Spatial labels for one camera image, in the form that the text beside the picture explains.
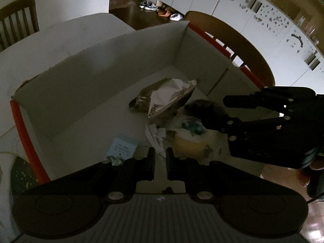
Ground wooden chair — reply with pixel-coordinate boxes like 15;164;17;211
0;0;40;52
183;11;276;88

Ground red cardboard box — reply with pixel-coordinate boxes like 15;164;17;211
10;20;269;193

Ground light blue packet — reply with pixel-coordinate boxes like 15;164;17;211
106;135;139;163

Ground white wrapper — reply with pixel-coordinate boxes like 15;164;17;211
145;124;167;157

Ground grey sneakers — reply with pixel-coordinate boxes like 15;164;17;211
139;1;159;11

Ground brown white bag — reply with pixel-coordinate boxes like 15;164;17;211
129;78;198;119

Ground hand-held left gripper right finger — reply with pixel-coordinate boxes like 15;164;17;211
166;147;264;203

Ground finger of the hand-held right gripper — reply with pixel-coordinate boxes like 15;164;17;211
199;114;292;143
223;86;317;113

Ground round fish-print placemat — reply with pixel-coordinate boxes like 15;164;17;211
0;152;39;198

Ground dark fuzzy object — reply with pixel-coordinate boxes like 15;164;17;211
184;99;226;122

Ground white stickered cabinet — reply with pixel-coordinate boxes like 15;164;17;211
212;0;324;88

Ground patterned door rug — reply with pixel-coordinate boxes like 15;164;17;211
109;0;133;10

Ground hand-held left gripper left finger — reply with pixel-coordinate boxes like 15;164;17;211
58;147;156;203

